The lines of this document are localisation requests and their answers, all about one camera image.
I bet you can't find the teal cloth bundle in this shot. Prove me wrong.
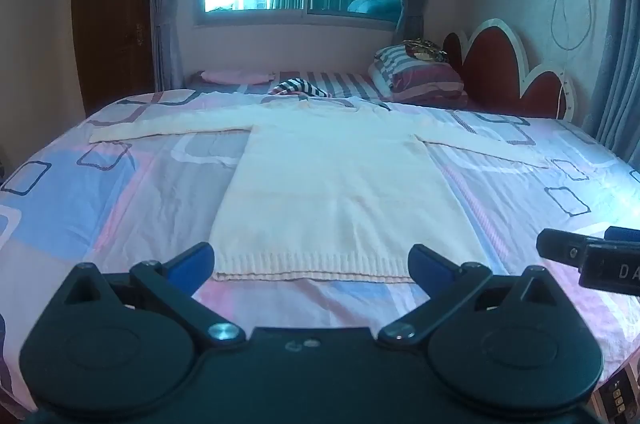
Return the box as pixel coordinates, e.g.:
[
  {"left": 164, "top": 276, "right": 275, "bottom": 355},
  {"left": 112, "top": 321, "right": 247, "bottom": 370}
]
[{"left": 347, "top": 0, "right": 404, "bottom": 20}]

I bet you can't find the brown wooden wardrobe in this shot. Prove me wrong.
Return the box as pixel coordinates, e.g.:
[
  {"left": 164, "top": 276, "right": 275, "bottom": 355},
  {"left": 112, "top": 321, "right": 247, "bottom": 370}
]
[{"left": 71, "top": 0, "right": 156, "bottom": 117}]

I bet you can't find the striped mattress sheet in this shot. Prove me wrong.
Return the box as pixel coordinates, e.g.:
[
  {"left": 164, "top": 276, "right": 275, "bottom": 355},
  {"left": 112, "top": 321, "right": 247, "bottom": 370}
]
[{"left": 187, "top": 71, "right": 397, "bottom": 103}]

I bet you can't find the patterned pastel bed sheet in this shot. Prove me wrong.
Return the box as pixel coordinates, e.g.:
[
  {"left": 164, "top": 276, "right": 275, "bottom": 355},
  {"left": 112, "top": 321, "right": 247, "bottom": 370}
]
[{"left": 0, "top": 88, "right": 640, "bottom": 421}]

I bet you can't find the white knitted sweater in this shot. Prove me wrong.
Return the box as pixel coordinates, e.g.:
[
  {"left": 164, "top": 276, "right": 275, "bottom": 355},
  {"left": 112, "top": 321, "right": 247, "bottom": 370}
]
[{"left": 89, "top": 96, "right": 552, "bottom": 285}]

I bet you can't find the red and white headboard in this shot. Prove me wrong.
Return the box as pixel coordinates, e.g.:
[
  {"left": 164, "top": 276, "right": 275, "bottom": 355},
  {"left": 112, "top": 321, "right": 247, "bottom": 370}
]
[{"left": 442, "top": 18, "right": 577, "bottom": 121}]

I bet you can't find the striped pillow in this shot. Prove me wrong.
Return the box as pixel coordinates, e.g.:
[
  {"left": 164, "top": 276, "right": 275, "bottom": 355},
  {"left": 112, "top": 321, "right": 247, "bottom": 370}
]
[{"left": 368, "top": 44, "right": 469, "bottom": 107}]

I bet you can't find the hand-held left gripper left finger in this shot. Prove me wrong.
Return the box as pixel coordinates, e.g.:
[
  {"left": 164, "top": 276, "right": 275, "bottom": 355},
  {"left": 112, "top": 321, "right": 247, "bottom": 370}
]
[{"left": 52, "top": 242, "right": 247, "bottom": 348}]

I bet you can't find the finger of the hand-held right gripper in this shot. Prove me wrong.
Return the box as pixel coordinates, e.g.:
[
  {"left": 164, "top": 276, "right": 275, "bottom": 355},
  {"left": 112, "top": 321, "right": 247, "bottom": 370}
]
[
  {"left": 602, "top": 226, "right": 640, "bottom": 245},
  {"left": 536, "top": 229, "right": 589, "bottom": 265}
]

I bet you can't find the black white striped garment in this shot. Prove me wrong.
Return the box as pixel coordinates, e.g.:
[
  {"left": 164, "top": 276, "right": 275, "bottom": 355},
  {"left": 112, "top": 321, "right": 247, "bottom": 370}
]
[{"left": 268, "top": 77, "right": 336, "bottom": 99}]

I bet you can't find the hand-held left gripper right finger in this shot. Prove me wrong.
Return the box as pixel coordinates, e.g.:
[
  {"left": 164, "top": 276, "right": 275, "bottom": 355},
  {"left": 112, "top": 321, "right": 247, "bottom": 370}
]
[{"left": 377, "top": 244, "right": 563, "bottom": 348}]

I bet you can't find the black device with buttons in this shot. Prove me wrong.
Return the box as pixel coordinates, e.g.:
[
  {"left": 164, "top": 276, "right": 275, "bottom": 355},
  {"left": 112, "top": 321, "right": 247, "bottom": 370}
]
[{"left": 591, "top": 366, "right": 640, "bottom": 424}]

